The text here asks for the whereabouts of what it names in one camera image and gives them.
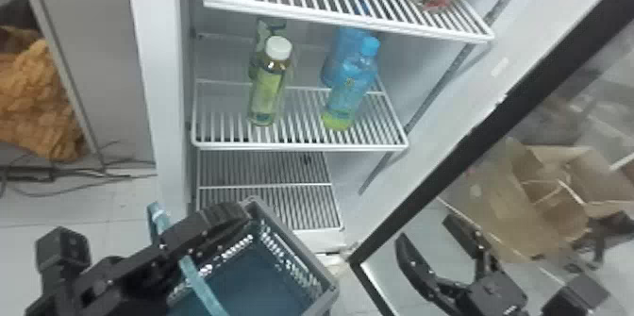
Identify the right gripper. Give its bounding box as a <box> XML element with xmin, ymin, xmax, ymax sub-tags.
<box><xmin>394</xmin><ymin>213</ymin><xmax>529</xmax><ymax>316</ymax></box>

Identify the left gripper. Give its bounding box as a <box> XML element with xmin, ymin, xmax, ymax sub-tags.
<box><xmin>73</xmin><ymin>200</ymin><xmax>254</xmax><ymax>316</ymax></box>

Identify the blue basket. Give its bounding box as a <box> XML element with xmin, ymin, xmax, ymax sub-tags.
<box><xmin>146</xmin><ymin>195</ymin><xmax>341</xmax><ymax>316</ymax></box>

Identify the cardboard box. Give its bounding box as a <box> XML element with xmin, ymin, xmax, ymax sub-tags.
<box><xmin>442</xmin><ymin>136</ymin><xmax>634</xmax><ymax>266</ymax></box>

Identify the fridge door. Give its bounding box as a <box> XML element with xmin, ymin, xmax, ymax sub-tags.
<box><xmin>346</xmin><ymin>0</ymin><xmax>634</xmax><ymax>316</ymax></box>

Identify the white fridge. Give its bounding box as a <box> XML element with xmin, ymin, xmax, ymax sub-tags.
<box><xmin>124</xmin><ymin>0</ymin><xmax>634</xmax><ymax>256</ymax></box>

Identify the green bottle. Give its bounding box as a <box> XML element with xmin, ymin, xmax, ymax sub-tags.
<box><xmin>246</xmin><ymin>35</ymin><xmax>293</xmax><ymax>127</ymax></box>
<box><xmin>248</xmin><ymin>17</ymin><xmax>289</xmax><ymax>79</ymax></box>

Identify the blue bottle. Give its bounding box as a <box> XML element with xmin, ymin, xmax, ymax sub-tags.
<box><xmin>321</xmin><ymin>35</ymin><xmax>382</xmax><ymax>131</ymax></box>
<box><xmin>319</xmin><ymin>26</ymin><xmax>374</xmax><ymax>90</ymax></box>

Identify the brown cloth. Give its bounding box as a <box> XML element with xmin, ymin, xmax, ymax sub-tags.
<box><xmin>0</xmin><ymin>25</ymin><xmax>90</xmax><ymax>163</ymax></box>

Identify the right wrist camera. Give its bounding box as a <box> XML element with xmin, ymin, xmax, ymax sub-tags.
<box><xmin>542</xmin><ymin>273</ymin><xmax>611</xmax><ymax>316</ymax></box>

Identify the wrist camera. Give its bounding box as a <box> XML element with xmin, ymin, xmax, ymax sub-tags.
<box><xmin>542</xmin><ymin>273</ymin><xmax>611</xmax><ymax>316</ymax></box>
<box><xmin>35</xmin><ymin>225</ymin><xmax>93</xmax><ymax>291</ymax></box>

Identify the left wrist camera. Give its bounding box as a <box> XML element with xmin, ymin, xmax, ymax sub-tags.
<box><xmin>35</xmin><ymin>225</ymin><xmax>93</xmax><ymax>291</ymax></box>

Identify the black cable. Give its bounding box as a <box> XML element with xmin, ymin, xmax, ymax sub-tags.
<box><xmin>0</xmin><ymin>140</ymin><xmax>158</xmax><ymax>199</ymax></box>

